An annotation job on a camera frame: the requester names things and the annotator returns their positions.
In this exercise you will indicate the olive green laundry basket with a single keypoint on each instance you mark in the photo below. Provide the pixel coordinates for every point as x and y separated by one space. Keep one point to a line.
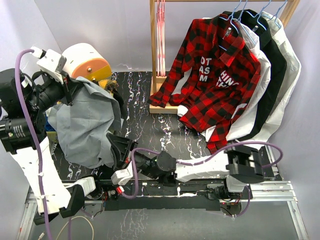
52 136

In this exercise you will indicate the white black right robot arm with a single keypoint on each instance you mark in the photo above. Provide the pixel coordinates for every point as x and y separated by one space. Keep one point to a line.
238 164

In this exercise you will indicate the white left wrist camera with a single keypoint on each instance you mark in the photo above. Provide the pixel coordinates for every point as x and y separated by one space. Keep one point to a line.
50 62

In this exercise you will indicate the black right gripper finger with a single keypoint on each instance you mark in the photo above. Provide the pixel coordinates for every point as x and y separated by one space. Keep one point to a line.
118 158
120 145

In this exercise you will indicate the pink hangers bundle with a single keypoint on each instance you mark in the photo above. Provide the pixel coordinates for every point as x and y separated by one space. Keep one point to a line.
160 37

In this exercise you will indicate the red black plaid shirt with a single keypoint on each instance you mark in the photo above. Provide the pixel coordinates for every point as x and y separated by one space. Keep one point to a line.
207 70

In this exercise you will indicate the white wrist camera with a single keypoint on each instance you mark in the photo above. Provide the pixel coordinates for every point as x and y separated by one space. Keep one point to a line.
50 62
121 178

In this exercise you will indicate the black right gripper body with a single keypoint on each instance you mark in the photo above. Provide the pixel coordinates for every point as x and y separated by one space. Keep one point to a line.
143 164

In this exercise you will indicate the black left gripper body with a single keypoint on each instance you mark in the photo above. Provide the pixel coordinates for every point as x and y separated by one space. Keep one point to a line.
47 93

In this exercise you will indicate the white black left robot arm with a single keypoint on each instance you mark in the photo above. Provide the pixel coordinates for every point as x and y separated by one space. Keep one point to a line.
23 135

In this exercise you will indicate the light grey white shirt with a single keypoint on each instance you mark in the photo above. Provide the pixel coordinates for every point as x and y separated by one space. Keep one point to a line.
289 82

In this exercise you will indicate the blue cloth in basket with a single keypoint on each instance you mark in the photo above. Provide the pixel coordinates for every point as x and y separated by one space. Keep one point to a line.
48 125

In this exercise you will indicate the aluminium frame rail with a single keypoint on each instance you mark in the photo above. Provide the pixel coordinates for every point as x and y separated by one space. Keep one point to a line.
271 214

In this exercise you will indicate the white orange cylinder container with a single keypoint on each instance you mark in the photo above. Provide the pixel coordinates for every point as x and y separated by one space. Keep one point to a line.
83 60

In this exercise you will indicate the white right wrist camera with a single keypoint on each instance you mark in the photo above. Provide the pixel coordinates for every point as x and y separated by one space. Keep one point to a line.
121 178

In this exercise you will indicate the yellow plaid shirt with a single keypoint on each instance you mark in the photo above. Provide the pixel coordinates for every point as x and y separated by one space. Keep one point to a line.
111 87

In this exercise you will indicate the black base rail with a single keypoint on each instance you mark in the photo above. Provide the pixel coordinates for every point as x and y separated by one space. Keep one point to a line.
207 194

